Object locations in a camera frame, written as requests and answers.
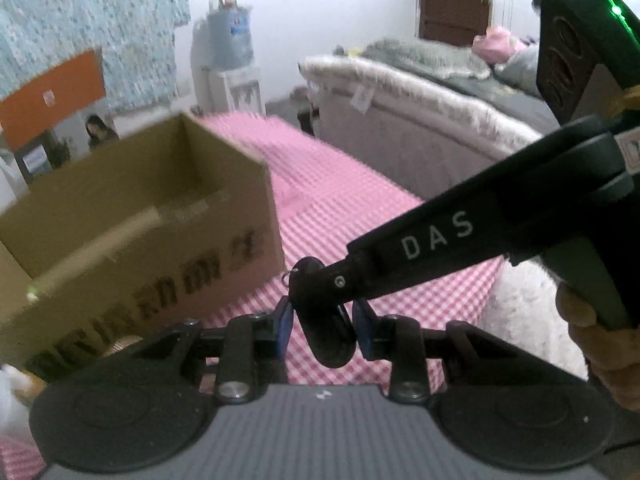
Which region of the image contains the pink checkered tablecloth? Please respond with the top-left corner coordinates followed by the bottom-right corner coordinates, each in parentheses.
top-left (0, 112), bottom-right (505, 480)

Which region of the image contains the brown cardboard box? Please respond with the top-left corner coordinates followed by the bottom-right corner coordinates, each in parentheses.
top-left (0, 112), bottom-right (287, 386)

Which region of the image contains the black key fob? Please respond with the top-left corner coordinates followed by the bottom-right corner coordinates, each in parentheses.
top-left (282, 256), bottom-right (357, 370)

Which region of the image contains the grey bed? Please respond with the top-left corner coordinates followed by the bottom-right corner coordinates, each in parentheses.
top-left (300, 37), bottom-right (568, 202)

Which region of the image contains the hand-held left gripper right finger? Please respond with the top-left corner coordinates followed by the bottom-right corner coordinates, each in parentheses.
top-left (352, 299), bottom-right (545, 406)

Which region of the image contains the white fluffy rug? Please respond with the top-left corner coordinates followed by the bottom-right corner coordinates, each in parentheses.
top-left (479, 255), bottom-right (589, 382)

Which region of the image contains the pale blue floral curtain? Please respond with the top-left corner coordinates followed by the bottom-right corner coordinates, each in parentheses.
top-left (0, 0), bottom-right (192, 111)

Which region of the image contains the pink plush toy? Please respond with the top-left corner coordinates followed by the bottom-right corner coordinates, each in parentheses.
top-left (472, 26), bottom-right (527, 64)

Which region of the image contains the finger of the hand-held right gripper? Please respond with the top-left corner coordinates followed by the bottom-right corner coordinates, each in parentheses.
top-left (312, 255), bottom-right (381, 308)

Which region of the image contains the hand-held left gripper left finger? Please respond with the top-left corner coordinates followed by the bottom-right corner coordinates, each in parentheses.
top-left (107, 296), bottom-right (296, 407)

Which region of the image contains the blue water bottle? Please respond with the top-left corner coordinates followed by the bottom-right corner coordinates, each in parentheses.
top-left (206, 5), bottom-right (256, 72)

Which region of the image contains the orange wall poster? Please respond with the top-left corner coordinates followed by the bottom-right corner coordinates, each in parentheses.
top-left (0, 49), bottom-right (122, 187)

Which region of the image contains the grey blanket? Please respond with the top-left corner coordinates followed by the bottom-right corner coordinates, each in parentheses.
top-left (362, 37), bottom-right (492, 81)

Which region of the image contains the person's right hand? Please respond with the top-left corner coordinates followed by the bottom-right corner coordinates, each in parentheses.
top-left (555, 285), bottom-right (640, 411)

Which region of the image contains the white fuzzy blanket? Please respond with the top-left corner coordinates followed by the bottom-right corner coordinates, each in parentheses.
top-left (300, 54), bottom-right (545, 162)

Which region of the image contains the brown wooden door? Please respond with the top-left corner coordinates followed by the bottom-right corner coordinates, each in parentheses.
top-left (417, 0), bottom-right (496, 47)

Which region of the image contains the white water dispenser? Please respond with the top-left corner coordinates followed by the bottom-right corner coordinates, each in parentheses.
top-left (191, 20), bottom-right (267, 117)

